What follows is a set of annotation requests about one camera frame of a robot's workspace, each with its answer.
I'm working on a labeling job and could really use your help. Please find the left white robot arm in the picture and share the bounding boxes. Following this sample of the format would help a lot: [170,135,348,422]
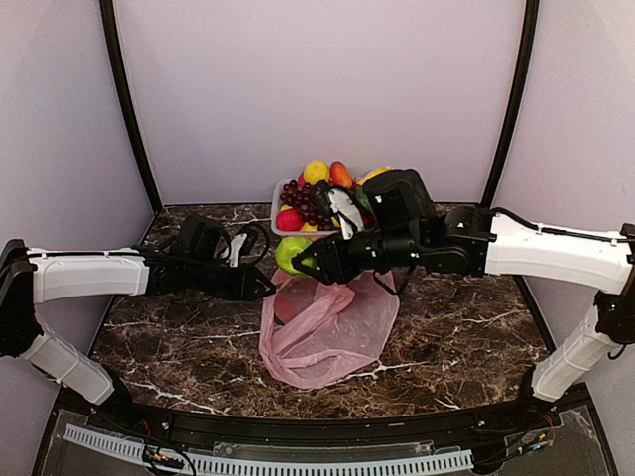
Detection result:
[1,239,276,432]

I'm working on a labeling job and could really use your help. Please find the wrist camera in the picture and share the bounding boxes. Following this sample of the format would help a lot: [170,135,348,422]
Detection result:
[220,223,271,268]
[310,180,364,240]

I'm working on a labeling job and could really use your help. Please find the pink plastic bag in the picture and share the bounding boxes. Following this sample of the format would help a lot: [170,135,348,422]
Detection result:
[259,270,400,390]

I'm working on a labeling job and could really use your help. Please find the light green bag fruit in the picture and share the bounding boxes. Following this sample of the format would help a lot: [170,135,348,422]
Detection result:
[275,236,313,278]

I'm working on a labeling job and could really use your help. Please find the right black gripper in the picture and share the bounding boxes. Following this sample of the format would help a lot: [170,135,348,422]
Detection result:
[294,225,425,283]

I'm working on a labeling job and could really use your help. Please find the pink fruit front left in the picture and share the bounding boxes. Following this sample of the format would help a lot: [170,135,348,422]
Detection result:
[276,208,305,232]

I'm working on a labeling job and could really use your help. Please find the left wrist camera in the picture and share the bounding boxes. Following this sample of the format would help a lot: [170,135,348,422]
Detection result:
[220,223,271,268]

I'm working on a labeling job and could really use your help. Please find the black frame post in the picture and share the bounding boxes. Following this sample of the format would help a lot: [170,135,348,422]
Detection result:
[480,0,540,208]
[98,0,163,215]

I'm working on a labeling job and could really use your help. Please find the white plastic basket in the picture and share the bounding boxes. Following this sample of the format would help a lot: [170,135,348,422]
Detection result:
[270,178,340,239]

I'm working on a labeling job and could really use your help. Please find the black front rail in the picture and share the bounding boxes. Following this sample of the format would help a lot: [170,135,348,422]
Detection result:
[58,384,603,458]

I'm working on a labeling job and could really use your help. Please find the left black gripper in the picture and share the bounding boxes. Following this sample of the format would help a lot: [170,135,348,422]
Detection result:
[187,256,276,301]

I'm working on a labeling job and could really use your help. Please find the red orange mango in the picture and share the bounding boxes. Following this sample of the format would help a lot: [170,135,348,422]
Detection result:
[329,161,354,188]

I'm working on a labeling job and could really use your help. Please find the large yellow lemon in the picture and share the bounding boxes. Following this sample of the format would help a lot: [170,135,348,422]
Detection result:
[303,160,330,185]

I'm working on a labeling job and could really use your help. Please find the yellow banana bunch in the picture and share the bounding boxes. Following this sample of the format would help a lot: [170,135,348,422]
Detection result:
[357,166,392,186]

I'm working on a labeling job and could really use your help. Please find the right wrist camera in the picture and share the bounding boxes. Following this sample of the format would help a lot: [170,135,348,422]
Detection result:
[310,180,364,240]

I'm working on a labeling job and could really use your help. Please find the right black frame post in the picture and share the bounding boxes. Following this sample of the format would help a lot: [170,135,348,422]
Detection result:
[480,0,540,208]

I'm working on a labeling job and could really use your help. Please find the dark purple grape bunch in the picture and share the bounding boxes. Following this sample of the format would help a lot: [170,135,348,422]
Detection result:
[280,180,339,231]

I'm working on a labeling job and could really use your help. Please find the small yellow lemon front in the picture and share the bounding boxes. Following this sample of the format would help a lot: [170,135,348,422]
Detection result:
[301,223,318,233]

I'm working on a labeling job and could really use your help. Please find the left black frame post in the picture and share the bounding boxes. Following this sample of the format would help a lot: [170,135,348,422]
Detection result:
[98,0,163,215]

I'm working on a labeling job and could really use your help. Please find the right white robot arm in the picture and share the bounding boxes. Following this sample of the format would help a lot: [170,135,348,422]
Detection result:
[292,208,634,430]

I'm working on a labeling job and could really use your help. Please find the white cable duct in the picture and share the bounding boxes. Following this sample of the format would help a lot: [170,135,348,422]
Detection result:
[63,423,474,476]

